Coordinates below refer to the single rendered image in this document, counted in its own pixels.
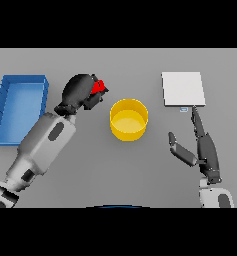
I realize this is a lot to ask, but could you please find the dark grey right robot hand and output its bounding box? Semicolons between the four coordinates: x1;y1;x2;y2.
167;105;223;185

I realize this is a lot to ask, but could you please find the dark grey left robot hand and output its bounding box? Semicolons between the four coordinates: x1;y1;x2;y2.
53;73;110;117

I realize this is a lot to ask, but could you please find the red beaker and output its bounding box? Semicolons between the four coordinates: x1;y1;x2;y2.
90;79;106;95

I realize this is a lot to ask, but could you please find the yellow bowl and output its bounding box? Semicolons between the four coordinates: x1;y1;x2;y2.
109;98;150;143

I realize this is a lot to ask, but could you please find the pale square measuring scale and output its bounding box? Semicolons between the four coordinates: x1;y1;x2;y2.
161;71;207;113

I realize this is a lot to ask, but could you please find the blue tray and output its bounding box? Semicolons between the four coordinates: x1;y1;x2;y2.
0;74;50;147

